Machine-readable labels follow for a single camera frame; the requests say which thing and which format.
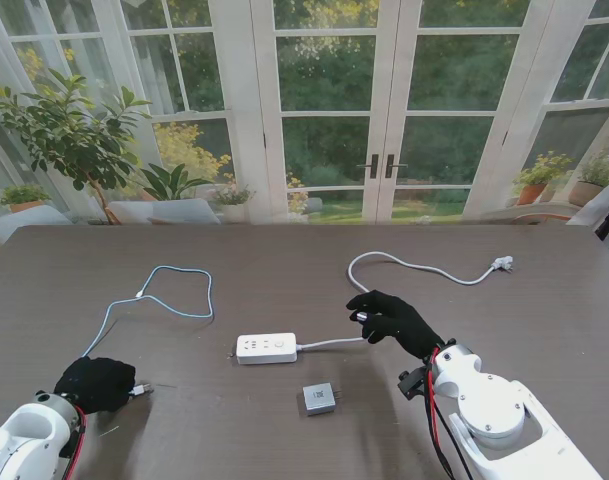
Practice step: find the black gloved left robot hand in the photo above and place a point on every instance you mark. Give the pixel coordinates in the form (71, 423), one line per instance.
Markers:
(96, 385)

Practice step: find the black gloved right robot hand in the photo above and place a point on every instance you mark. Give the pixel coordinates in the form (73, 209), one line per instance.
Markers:
(399, 322)

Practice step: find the grey charger adapter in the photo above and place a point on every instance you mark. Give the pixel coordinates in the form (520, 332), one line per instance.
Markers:
(316, 399)

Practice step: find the white power strip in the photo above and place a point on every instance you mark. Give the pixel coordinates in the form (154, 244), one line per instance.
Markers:
(264, 349)

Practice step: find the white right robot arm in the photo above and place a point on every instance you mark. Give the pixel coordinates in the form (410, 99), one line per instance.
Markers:
(489, 405)

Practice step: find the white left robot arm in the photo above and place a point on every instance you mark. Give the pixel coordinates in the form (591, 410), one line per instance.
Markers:
(29, 440)

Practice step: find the plant in terracotta pot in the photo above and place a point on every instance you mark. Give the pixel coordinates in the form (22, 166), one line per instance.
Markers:
(531, 192)

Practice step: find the white glass door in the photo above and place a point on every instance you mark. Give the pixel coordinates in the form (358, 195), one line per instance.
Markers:
(274, 150)
(494, 160)

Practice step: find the white planter box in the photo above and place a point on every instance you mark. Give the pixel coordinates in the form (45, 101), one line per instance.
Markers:
(174, 211)

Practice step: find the small bushy potted plant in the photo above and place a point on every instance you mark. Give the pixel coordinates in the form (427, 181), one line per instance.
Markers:
(21, 196)

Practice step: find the flowering plant in white pot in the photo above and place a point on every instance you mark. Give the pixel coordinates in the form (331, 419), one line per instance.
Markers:
(232, 197)

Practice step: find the broad leaf green plant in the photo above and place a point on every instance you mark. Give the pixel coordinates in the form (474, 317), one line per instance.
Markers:
(171, 182)

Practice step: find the plant in tan pot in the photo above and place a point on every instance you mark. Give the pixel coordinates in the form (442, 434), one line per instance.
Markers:
(584, 192)

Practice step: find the tall leafy green plant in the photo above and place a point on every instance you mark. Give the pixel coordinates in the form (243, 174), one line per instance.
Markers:
(69, 135)

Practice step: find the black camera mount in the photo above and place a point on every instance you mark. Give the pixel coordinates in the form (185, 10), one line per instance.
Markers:
(411, 384)

